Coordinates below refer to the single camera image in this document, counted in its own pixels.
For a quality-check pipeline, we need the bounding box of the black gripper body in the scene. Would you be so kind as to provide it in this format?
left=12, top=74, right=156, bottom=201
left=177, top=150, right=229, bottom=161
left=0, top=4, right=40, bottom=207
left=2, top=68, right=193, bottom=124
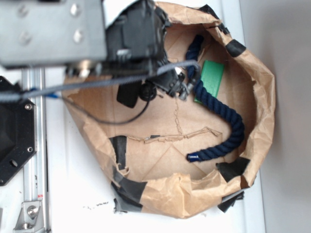
left=66, top=0, right=196, bottom=101

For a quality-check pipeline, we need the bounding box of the black box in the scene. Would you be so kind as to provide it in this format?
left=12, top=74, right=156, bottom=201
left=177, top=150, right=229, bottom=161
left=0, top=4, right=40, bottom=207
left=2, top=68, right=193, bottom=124
left=117, top=83, right=141, bottom=108

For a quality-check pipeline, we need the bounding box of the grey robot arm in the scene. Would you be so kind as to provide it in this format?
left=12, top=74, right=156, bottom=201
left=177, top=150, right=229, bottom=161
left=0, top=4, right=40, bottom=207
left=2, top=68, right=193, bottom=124
left=0, top=0, right=200, bottom=103

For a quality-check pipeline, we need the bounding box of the green rectangular block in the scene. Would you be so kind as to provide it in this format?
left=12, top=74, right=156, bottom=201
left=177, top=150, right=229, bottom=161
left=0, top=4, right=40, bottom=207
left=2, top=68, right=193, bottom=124
left=200, top=60, right=225, bottom=98

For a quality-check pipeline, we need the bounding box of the brown paper bag basket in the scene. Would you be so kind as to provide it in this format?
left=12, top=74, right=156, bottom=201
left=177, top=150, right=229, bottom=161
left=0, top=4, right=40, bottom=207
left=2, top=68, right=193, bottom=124
left=64, top=2, right=276, bottom=218

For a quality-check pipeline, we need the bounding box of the thin black cable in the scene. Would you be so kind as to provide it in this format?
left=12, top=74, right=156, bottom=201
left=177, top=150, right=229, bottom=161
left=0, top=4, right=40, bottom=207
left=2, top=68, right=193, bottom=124
left=60, top=96, right=151, bottom=125

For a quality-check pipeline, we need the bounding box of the dark blue rope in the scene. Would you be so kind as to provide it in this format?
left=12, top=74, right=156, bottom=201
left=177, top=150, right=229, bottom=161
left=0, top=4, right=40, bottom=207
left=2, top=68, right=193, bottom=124
left=185, top=34, right=245, bottom=163

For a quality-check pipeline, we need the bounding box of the grey braided cable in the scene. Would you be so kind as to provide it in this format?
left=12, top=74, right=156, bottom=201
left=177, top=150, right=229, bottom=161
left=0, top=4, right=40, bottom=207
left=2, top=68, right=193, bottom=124
left=0, top=60, right=200, bottom=102

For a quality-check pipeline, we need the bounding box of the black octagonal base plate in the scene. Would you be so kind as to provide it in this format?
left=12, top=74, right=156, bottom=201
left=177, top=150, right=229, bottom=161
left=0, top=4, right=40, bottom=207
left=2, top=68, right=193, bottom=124
left=0, top=75, right=38, bottom=187

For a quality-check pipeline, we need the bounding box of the aluminium extrusion rail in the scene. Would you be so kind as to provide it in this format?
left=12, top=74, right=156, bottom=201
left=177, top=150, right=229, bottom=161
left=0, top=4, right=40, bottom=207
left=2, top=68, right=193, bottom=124
left=20, top=67, right=52, bottom=233

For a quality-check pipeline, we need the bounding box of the metal corner bracket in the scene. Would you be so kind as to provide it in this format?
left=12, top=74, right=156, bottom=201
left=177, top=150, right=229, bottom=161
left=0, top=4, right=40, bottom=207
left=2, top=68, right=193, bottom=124
left=13, top=200, right=46, bottom=233

